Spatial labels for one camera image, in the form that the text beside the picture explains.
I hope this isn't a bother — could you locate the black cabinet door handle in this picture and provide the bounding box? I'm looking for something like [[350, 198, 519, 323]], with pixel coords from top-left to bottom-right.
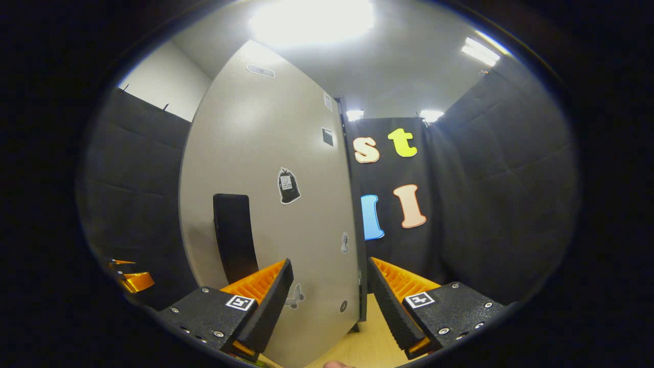
[[213, 193, 260, 284]]

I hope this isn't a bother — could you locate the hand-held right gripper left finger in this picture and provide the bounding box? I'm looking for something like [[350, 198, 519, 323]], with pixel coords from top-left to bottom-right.
[[156, 258, 295, 362]]

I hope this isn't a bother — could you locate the beige cabinet door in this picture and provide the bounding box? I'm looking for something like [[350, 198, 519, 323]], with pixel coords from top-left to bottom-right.
[[178, 40, 361, 368]]

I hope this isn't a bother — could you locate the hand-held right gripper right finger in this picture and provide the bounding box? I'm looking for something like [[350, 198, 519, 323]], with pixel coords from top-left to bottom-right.
[[368, 257, 511, 360]]

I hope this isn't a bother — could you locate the black backdrop cloth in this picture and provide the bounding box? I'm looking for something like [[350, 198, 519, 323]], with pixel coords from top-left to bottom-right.
[[77, 66, 580, 312]]

